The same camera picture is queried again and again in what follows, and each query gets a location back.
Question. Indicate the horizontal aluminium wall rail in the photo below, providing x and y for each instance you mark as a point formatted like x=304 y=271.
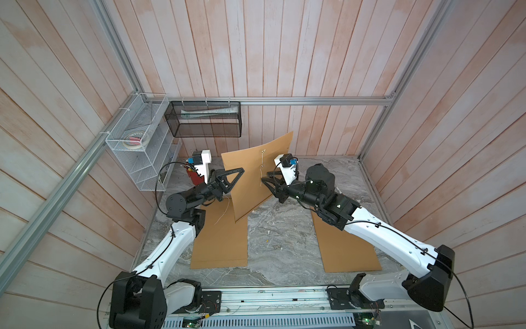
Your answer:
x=283 y=101

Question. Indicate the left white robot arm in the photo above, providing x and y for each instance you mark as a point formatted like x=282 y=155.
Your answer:
x=164 y=251

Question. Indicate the tape roll on shelf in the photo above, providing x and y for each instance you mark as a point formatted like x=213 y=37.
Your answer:
x=135 y=140

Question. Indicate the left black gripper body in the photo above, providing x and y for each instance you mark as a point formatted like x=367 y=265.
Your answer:
x=215 y=190

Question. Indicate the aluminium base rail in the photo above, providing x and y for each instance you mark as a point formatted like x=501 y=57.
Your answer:
x=292 y=307

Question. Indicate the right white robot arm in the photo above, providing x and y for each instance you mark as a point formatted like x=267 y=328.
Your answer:
x=428 y=271

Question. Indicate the brown kraft file bag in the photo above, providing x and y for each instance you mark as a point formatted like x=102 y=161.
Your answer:
x=223 y=241

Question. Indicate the red metal pencil bucket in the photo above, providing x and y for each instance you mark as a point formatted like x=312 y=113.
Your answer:
x=195 y=178

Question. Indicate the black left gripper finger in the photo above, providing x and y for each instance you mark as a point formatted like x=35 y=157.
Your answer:
x=229 y=184
x=225 y=174

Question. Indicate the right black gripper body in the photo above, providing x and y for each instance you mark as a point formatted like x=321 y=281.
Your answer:
x=296 y=193

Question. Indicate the black mesh wall basket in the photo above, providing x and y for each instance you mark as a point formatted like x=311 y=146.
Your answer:
x=204 y=119

